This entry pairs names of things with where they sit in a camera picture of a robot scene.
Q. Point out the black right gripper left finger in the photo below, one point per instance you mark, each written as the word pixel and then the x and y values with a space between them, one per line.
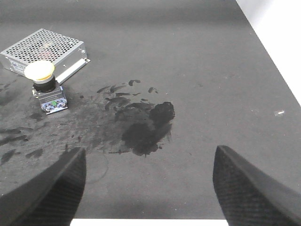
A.
pixel 49 199

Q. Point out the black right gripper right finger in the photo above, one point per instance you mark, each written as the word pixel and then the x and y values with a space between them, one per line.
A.
pixel 248 196

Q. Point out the yellow mushroom push button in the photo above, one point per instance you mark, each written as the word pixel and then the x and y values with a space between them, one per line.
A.
pixel 46 88

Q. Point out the right perforated metal power supply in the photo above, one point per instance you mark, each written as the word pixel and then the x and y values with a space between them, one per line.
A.
pixel 67 54

